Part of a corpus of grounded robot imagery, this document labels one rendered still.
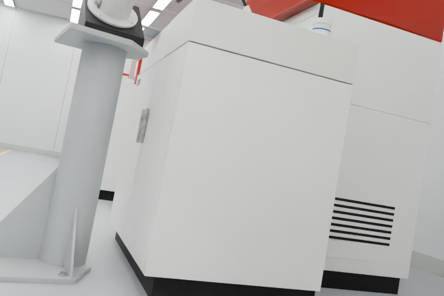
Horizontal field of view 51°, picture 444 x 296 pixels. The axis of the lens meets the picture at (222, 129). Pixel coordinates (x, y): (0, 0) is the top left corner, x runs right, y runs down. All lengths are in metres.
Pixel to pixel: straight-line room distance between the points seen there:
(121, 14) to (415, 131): 1.44
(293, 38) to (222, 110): 0.36
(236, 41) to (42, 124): 8.50
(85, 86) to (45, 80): 8.23
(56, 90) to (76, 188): 8.25
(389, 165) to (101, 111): 1.32
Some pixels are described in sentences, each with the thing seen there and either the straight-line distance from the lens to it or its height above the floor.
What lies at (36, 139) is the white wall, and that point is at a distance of 9.87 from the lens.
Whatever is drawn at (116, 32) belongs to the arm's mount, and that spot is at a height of 0.85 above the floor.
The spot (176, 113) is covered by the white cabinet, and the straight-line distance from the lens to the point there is 1.45.
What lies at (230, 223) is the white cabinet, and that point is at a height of 0.27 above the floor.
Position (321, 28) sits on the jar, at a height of 1.02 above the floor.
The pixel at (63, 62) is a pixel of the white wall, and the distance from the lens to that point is 9.97.
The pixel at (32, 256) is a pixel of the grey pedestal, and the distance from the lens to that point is 1.80.
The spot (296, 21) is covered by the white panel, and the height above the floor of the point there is 1.18.
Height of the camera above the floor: 0.46
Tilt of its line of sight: 4 degrees up
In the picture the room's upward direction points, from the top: 10 degrees clockwise
